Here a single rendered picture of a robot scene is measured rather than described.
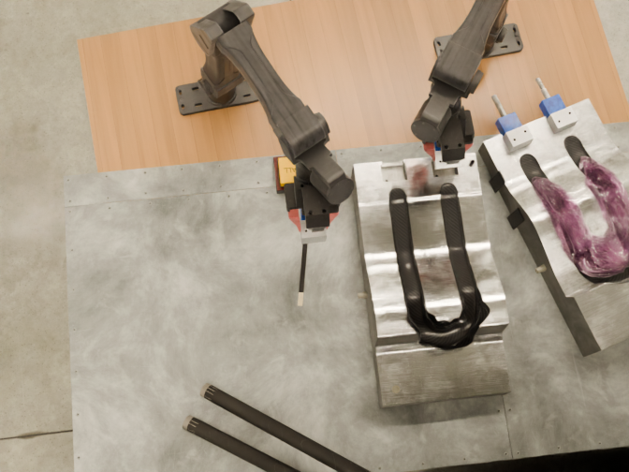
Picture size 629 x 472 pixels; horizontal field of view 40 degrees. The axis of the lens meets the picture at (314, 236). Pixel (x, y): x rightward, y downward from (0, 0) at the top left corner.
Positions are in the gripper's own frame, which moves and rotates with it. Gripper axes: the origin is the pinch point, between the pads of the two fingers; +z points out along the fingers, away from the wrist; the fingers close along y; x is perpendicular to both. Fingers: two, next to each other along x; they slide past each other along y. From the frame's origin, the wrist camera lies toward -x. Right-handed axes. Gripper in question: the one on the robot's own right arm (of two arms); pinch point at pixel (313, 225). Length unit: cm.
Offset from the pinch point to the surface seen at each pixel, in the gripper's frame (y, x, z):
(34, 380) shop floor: -82, 33, 91
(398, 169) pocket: 20.0, 15.3, 2.0
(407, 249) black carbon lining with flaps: 19.3, -1.3, 8.8
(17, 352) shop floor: -86, 41, 87
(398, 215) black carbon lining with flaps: 18.3, 5.1, 5.2
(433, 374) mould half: 21.2, -23.3, 22.2
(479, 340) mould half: 31.4, -18.4, 19.2
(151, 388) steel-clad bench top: -36.0, -16.4, 26.2
